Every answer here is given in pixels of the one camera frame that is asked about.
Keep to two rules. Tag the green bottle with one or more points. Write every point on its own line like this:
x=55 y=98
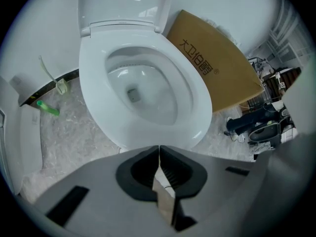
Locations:
x=48 y=108

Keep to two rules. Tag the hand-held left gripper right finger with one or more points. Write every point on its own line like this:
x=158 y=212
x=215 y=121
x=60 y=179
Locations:
x=217 y=194

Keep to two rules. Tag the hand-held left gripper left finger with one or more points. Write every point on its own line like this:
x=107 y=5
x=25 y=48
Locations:
x=103 y=181

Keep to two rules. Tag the dark wooden staircase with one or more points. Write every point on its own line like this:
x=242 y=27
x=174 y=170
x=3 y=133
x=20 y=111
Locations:
x=291 y=74

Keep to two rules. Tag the toilet brush with holder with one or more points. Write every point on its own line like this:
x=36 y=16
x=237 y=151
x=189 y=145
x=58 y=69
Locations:
x=60 y=86

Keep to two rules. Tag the large cardboard box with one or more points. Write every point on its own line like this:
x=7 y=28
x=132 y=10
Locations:
x=222 y=88

